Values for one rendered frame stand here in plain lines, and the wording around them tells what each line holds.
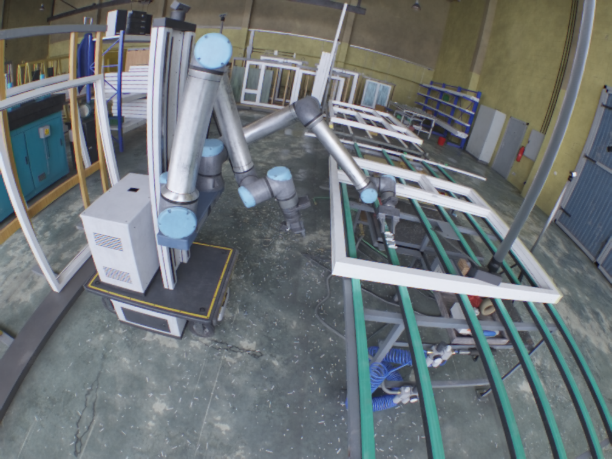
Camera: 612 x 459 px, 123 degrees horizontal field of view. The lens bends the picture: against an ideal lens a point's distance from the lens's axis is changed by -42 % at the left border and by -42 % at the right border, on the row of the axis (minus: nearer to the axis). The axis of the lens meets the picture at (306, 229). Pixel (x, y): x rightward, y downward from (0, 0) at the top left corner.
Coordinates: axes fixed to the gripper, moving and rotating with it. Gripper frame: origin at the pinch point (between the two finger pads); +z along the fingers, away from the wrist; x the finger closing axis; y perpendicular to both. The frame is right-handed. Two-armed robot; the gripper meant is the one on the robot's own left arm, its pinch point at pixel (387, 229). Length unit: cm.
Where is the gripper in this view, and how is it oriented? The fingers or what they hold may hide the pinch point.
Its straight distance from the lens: 159.9
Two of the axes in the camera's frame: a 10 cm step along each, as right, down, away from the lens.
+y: -1.3, 3.3, 9.4
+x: -9.8, -1.6, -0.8
